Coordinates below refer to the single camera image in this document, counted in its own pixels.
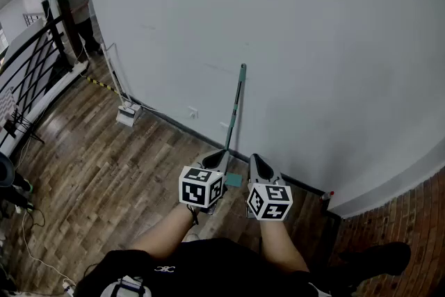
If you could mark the person's white shoe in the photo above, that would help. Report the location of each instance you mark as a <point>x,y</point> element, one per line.
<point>190,237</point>

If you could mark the red-capped small bottle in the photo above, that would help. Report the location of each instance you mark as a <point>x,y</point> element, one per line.
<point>327,194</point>

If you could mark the person's right forearm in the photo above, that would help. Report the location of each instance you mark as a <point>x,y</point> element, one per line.
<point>280,247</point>

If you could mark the person's black shirt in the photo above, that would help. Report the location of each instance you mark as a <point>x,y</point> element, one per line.
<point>215,271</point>

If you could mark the checkered board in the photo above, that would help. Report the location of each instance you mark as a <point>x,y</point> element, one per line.
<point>7,104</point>

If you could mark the person's black trouser leg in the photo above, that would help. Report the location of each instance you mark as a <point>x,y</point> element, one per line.
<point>379,262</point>

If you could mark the white power strip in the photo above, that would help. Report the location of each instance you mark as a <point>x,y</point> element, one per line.
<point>81,64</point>

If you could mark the white wall socket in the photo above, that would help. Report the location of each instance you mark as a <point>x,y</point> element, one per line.
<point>224,125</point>
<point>193,112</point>

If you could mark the black stair railing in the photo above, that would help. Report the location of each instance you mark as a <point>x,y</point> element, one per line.
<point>52,34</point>

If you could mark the teal mop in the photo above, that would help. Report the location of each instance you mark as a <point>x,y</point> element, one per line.
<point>233,180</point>

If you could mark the black tripod stand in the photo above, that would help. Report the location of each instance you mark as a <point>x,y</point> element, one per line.
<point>15,125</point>

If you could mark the person's left forearm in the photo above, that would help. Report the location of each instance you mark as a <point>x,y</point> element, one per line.
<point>167,233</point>

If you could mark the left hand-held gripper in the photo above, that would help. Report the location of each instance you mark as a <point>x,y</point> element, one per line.
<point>193,191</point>

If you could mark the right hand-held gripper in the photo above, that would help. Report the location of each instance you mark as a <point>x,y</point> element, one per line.
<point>274,210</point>

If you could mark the white blue chest pouch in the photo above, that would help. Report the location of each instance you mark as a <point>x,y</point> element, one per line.
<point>127,287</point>

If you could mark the yellow black striped floor strip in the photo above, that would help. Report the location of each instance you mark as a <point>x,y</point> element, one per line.
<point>101,83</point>

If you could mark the pile of black equipment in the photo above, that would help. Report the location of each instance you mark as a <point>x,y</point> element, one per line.
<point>12,184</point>

